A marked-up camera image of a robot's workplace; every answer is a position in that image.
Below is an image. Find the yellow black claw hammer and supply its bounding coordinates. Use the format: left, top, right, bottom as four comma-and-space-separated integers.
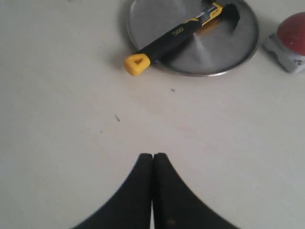
124, 0, 240, 76

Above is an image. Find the red dome push button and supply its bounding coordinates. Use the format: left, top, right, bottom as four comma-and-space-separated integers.
263, 12, 305, 73

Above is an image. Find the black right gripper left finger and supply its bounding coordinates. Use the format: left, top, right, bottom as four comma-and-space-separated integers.
75, 153, 153, 229

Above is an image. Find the round steel plate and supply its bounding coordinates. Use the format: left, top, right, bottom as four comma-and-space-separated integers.
126, 0, 259, 76

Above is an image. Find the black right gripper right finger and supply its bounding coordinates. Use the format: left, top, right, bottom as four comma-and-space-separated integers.
152, 153, 237, 229

